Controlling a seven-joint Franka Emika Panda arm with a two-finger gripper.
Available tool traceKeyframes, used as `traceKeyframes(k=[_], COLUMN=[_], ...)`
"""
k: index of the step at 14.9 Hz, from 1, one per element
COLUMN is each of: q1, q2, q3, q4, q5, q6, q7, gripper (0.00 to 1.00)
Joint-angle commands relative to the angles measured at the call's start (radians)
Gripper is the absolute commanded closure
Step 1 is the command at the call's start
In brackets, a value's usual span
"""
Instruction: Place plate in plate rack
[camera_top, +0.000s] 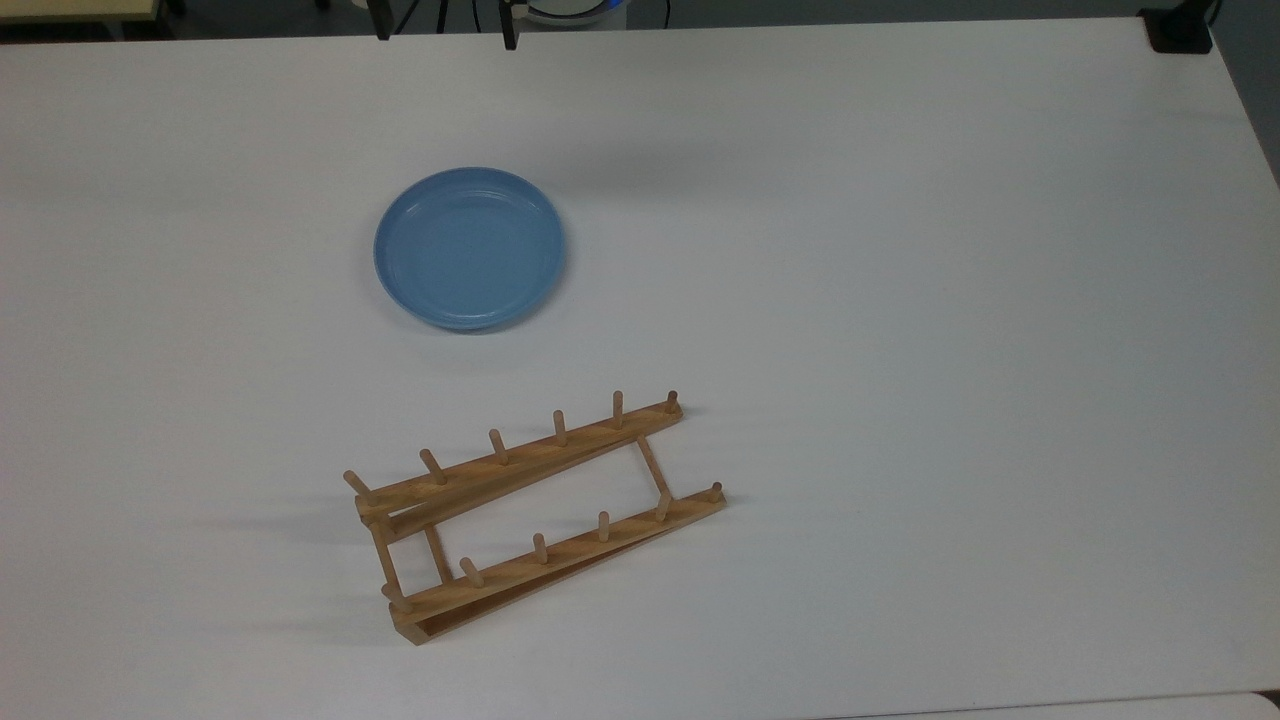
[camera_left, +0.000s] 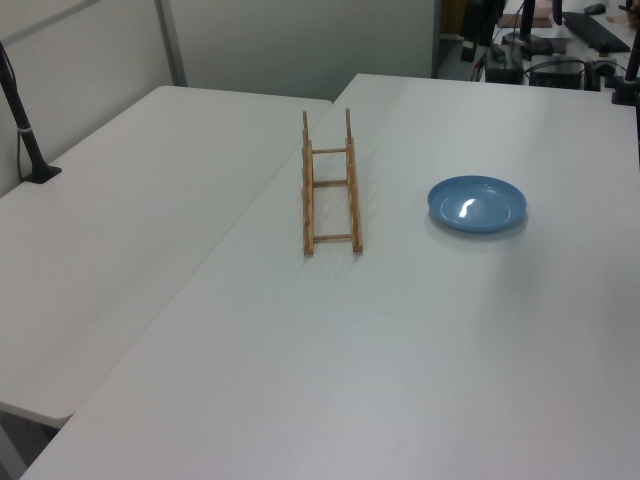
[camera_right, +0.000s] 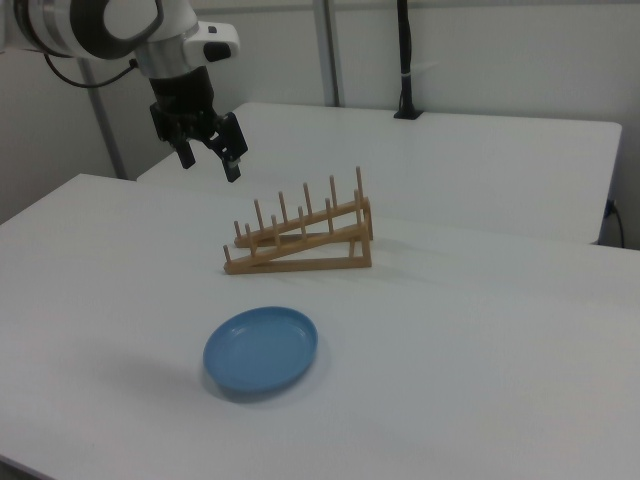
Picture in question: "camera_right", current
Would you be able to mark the black camera stand pole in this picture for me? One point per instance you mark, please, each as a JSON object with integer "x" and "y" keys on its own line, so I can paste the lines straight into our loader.
{"x": 407, "y": 65}

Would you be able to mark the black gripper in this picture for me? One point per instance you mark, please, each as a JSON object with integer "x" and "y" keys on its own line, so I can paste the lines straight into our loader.
{"x": 182, "y": 97}

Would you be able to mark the blue round plate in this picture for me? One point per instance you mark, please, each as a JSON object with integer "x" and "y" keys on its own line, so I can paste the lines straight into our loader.
{"x": 261, "y": 346}

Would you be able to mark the aluminium frame post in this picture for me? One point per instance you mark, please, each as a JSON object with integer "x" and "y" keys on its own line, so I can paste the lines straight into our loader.
{"x": 330, "y": 50}
{"x": 106, "y": 120}

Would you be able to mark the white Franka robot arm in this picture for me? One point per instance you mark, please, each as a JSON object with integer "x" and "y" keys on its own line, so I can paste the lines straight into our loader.
{"x": 75, "y": 25}

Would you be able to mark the wooden plate rack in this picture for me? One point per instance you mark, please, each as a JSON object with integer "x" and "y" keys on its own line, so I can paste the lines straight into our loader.
{"x": 305, "y": 240}

